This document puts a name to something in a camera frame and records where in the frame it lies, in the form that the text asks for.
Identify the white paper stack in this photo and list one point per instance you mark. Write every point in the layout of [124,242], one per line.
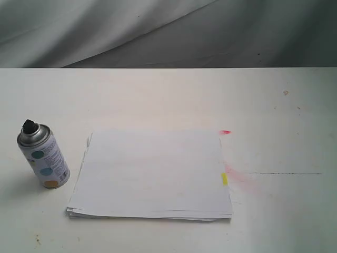
[152,174]

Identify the grey backdrop cloth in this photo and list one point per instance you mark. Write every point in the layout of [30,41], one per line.
[167,34]

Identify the white spray paint can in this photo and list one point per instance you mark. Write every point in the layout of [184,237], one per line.
[39,147]

